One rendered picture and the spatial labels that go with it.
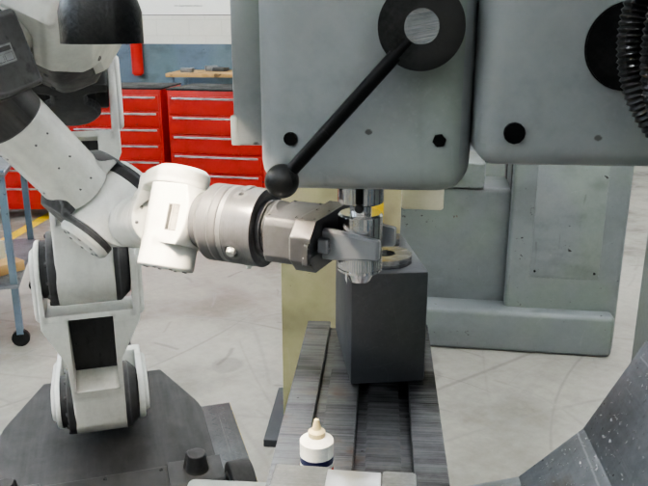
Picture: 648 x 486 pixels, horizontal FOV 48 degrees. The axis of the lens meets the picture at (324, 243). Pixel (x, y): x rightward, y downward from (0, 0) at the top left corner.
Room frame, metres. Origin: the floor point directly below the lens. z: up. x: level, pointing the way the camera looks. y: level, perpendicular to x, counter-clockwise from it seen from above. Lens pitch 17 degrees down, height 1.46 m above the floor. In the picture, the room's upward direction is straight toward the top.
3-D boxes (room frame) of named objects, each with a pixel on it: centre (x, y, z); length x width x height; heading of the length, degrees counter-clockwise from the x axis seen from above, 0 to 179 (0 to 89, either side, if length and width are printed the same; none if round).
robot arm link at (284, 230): (0.78, 0.05, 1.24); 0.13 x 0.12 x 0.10; 157
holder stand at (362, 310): (1.17, -0.09, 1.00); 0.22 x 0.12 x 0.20; 5
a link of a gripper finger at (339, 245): (0.71, -0.03, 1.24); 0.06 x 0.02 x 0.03; 67
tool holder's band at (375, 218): (0.74, -0.04, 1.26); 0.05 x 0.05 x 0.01
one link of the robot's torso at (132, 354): (1.48, 0.50, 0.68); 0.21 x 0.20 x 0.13; 17
